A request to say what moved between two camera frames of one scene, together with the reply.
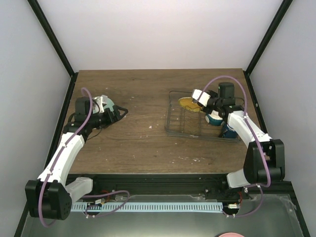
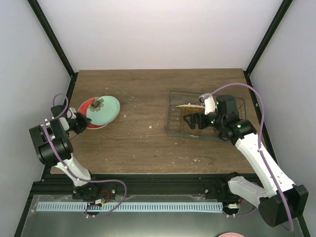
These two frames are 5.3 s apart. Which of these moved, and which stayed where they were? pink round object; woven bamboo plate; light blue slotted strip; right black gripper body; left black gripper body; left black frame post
Moved: woven bamboo plate; left black gripper body; right black gripper body
Stayed: pink round object; left black frame post; light blue slotted strip
